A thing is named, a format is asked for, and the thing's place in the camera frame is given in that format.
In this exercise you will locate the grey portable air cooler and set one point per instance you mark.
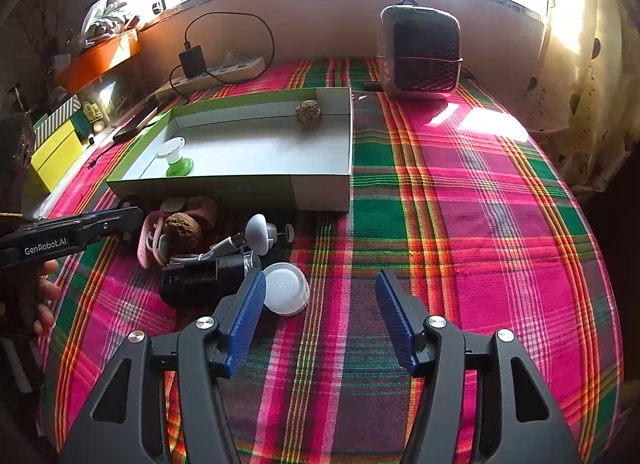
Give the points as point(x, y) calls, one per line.
point(419, 51)

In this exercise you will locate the yellow box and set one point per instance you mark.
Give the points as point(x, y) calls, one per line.
point(55, 156)

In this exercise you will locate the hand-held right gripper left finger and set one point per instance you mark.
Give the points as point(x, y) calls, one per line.
point(247, 316)

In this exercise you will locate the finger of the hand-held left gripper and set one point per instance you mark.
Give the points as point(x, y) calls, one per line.
point(117, 220)

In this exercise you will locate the potted plants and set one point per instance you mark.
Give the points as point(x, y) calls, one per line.
point(102, 18)

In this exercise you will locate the green and white cardboard box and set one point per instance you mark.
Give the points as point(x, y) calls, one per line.
point(260, 153)

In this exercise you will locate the pale pink tape dispenser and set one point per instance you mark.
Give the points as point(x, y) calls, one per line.
point(197, 208)

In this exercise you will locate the grey egg-shaped toy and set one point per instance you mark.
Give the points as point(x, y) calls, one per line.
point(260, 234)

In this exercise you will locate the person's left hand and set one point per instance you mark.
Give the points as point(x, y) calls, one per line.
point(47, 289)

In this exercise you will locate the black charger adapter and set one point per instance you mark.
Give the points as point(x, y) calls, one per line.
point(192, 61)

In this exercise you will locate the white power strip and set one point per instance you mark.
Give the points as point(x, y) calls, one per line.
point(215, 74)

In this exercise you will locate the small green picture card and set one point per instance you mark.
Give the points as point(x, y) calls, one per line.
point(93, 111)

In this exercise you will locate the black phone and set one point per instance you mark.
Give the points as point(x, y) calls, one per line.
point(137, 121)

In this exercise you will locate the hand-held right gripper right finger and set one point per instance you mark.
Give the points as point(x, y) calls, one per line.
point(395, 316)

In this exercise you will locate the orange planter box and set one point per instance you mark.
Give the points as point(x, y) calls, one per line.
point(100, 63)

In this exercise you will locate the white round jar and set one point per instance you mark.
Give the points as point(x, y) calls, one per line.
point(286, 289)

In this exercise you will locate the dark patterned box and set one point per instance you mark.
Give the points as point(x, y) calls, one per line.
point(17, 143)

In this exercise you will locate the black rectangular battery device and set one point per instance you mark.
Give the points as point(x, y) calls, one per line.
point(200, 281)

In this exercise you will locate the rough brown walnut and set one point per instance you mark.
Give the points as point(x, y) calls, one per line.
point(308, 113)

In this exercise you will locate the plaid blanket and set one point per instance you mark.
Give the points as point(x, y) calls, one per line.
point(450, 224)

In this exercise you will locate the cream patterned curtain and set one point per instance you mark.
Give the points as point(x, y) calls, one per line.
point(585, 73)

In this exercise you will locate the dried branches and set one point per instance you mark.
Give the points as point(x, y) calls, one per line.
point(42, 43)

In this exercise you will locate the smooth brown walnut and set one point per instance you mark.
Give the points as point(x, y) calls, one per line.
point(182, 233)

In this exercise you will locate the green and white suction cup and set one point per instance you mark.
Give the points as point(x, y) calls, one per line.
point(175, 156)

